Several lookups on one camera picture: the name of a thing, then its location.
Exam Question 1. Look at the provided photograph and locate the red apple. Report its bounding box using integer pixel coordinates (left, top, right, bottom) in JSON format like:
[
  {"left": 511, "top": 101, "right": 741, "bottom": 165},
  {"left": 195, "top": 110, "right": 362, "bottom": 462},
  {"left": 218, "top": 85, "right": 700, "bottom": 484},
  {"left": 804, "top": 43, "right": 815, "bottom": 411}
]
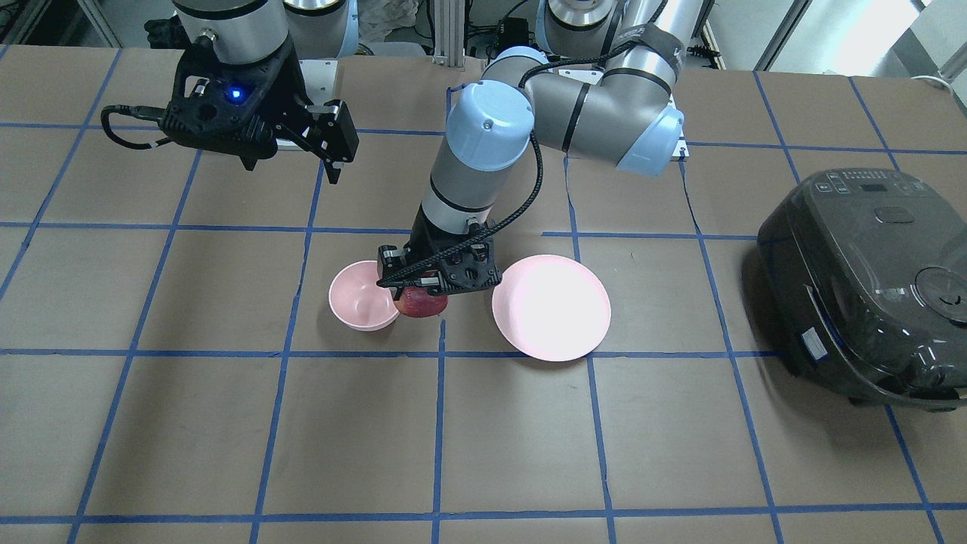
[{"left": 394, "top": 286, "right": 449, "bottom": 318}]

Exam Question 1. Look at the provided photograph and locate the aluminium frame post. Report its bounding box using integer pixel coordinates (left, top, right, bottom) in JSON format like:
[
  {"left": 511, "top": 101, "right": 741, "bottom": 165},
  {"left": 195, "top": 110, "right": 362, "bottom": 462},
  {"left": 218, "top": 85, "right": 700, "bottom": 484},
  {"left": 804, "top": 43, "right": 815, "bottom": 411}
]
[{"left": 431, "top": 0, "right": 467, "bottom": 71}]

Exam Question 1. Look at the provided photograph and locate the dark grey rice cooker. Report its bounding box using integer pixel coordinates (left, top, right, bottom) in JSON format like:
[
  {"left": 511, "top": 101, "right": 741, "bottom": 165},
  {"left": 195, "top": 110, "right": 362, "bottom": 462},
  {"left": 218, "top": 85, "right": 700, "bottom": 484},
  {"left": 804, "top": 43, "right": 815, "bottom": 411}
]
[{"left": 756, "top": 168, "right": 966, "bottom": 411}]

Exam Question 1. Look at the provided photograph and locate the pink plate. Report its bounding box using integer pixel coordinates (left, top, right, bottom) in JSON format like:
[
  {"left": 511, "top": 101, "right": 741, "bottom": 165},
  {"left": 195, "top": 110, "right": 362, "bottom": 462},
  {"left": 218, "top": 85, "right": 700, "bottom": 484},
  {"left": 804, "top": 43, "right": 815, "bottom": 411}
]
[{"left": 491, "top": 255, "right": 612, "bottom": 362}]

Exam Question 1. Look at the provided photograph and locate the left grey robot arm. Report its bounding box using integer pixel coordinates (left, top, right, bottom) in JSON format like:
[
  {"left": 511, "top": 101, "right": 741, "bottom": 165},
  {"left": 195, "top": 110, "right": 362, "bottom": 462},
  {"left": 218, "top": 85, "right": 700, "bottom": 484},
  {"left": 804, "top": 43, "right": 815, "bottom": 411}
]
[{"left": 377, "top": 1, "right": 703, "bottom": 298}]

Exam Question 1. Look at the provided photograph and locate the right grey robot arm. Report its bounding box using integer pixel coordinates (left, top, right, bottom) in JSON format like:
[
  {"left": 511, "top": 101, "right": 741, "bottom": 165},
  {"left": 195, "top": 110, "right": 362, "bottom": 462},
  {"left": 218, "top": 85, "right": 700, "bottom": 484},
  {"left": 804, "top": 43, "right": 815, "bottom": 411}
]
[{"left": 158, "top": 1, "right": 359, "bottom": 184}]

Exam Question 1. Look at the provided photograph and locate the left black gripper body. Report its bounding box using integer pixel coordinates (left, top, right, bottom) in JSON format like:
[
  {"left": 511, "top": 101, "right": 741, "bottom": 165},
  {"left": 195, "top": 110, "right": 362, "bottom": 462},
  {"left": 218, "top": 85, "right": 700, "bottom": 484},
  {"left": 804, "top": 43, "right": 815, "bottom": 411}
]
[{"left": 404, "top": 219, "right": 473, "bottom": 292}]

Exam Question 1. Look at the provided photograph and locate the pink bowl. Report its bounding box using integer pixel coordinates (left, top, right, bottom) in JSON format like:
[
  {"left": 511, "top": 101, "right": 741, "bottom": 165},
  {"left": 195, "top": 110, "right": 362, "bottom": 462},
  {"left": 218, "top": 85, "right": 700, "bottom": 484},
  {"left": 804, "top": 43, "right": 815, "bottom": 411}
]
[{"left": 328, "top": 261, "right": 400, "bottom": 332}]

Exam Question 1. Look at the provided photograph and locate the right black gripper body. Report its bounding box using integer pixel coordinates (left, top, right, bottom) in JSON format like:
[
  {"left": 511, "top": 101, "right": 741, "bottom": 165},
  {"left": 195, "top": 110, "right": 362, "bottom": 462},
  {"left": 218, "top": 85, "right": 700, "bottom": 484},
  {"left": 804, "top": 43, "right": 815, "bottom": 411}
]
[{"left": 162, "top": 38, "right": 318, "bottom": 170}]

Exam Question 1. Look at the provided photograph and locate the black braided camera cable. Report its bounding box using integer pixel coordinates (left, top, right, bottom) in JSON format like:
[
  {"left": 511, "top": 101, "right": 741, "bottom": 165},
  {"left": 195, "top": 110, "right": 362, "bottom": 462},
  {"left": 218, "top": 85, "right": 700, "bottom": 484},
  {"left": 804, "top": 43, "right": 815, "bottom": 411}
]
[{"left": 376, "top": 21, "right": 684, "bottom": 288}]

